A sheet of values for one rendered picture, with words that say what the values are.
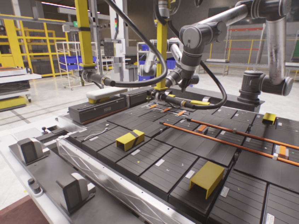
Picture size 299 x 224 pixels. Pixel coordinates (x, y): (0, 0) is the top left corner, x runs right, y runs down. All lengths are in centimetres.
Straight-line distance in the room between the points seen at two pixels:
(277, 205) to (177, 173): 36
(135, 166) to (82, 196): 26
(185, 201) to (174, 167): 18
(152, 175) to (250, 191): 37
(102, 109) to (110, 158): 57
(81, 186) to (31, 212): 144
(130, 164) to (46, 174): 48
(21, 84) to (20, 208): 381
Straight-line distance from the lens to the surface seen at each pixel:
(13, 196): 250
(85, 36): 109
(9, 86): 550
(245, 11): 169
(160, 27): 127
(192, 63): 97
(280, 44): 185
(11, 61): 1062
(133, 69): 620
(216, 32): 103
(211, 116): 136
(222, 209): 67
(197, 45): 92
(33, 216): 217
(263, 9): 169
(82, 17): 110
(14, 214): 229
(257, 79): 222
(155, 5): 120
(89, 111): 127
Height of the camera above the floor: 149
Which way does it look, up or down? 21 degrees down
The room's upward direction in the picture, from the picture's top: straight up
